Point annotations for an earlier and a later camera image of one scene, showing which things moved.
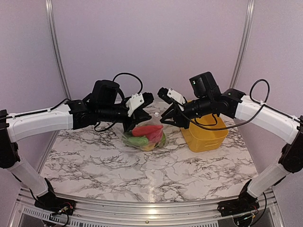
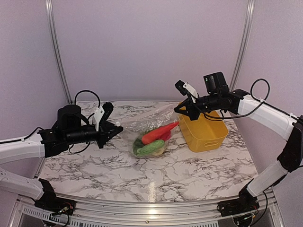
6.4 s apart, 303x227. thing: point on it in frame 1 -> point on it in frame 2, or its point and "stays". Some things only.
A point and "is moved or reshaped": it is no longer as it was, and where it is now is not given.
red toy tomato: x=156 y=136 -> x=166 y=136
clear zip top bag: x=147 y=135 is moved or reshaped
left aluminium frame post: x=49 y=8 stays
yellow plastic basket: x=199 y=139 stays
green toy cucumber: x=137 y=141 -> x=148 y=149
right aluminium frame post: x=248 y=17 stays
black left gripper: x=139 y=115 -> x=104 y=133
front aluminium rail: x=91 y=213 stays
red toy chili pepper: x=143 y=130 -> x=163 y=133
